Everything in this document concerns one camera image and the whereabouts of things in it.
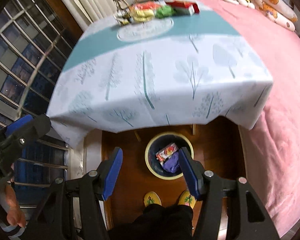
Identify purple bag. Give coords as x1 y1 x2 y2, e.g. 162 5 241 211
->
162 152 180 173

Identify red pink snack box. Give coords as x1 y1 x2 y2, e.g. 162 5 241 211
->
155 143 178 163

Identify red gold envelope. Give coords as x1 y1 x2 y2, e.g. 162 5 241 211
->
166 0 200 16

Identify yellow rimmed trash bin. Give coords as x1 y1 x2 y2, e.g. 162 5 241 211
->
145 132 194 180

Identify person's left hand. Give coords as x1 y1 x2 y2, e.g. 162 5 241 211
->
5 185 26 228

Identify right yellow slipper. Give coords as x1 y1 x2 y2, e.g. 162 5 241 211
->
178 190 196 209

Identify yellow slipper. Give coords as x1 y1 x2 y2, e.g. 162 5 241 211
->
143 191 162 207
178 190 196 209

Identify left yellow slipper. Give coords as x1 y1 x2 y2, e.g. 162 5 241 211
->
143 191 162 207

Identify black trousers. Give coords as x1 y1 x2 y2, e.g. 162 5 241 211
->
108 204 193 239

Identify metal window grille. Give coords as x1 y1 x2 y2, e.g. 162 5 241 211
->
0 0 74 209

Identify pink bed blanket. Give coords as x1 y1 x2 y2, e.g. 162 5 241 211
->
198 0 300 236

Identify tree pattern tablecloth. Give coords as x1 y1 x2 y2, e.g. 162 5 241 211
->
47 5 273 147

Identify black gold crumpled wrapper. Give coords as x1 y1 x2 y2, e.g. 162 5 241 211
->
114 11 132 26

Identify yellow crumpled wrapper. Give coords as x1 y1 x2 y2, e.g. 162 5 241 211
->
130 9 155 23

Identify green crumpled wrapper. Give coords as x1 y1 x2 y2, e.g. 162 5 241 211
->
155 5 178 19

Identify orange red snack bag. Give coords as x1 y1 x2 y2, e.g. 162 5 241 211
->
133 1 161 10

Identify folded cartoon print blanket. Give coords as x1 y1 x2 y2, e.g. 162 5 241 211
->
251 0 298 32

